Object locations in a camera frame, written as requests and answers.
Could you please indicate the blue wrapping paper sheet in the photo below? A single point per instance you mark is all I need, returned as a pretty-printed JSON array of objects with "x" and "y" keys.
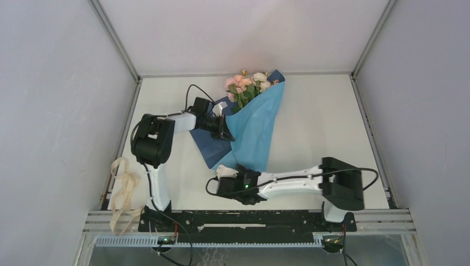
[{"x": 251, "y": 122}]

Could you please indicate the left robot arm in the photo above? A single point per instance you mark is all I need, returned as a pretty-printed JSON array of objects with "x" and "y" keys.
[{"x": 152, "y": 139}]

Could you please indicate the cream lace ribbon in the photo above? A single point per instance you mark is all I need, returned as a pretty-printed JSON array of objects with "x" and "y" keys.
[{"x": 121, "y": 203}]

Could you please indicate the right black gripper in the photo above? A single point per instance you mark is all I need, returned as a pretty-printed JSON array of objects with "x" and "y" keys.
[{"x": 241, "y": 174}]

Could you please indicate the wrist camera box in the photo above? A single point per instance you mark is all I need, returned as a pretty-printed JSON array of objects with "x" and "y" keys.
[
  {"x": 218, "y": 109},
  {"x": 223, "y": 171}
]

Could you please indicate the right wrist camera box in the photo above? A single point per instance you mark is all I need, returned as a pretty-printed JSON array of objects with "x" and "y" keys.
[{"x": 223, "y": 171}]

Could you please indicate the cream white fake rose stem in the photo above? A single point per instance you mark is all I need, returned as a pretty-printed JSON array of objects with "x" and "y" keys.
[{"x": 261, "y": 82}]

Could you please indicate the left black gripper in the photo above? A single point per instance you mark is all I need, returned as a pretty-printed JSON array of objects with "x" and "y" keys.
[{"x": 222, "y": 131}]

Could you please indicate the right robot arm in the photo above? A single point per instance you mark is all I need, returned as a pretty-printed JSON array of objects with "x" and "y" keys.
[{"x": 339, "y": 183}]

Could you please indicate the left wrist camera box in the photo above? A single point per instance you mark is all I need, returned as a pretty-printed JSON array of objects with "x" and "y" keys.
[{"x": 218, "y": 109}]

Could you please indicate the peach fake rose stem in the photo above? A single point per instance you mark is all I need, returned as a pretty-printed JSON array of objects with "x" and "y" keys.
[{"x": 243, "y": 82}]

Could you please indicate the aluminium front frame rail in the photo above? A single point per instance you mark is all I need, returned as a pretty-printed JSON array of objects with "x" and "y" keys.
[{"x": 368, "y": 222}]

